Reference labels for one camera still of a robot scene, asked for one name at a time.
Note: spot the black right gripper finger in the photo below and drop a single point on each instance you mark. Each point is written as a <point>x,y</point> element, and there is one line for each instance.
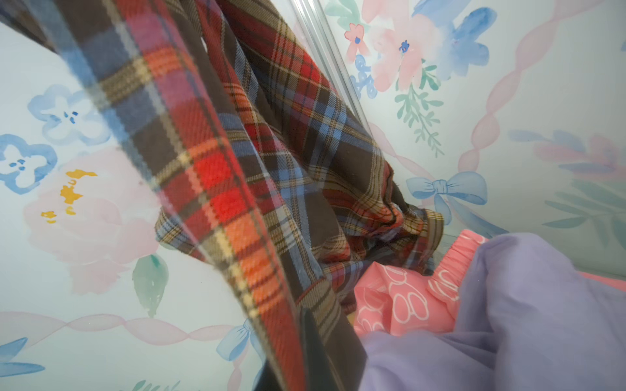
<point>317,371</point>

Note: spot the plaid tartan cloth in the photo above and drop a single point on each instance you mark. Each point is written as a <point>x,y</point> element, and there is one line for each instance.
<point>260,167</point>

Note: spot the pink patterned cloth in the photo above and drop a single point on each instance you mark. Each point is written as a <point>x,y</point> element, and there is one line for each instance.
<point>406,298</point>

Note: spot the lavender purple cloth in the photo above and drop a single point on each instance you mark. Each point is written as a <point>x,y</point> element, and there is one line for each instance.
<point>424,360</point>

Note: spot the aluminium corner post left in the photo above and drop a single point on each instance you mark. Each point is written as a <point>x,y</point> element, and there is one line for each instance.
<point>327,55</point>

